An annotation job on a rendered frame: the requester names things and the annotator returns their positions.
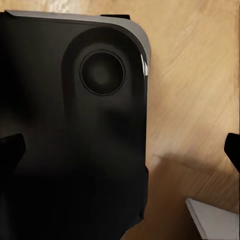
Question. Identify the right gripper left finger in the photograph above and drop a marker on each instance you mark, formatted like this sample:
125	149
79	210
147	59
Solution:
12	150

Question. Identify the nightstand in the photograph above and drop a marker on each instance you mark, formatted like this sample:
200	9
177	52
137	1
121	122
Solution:
214	223

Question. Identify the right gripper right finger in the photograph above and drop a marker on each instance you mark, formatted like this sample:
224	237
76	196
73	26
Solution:
232	149

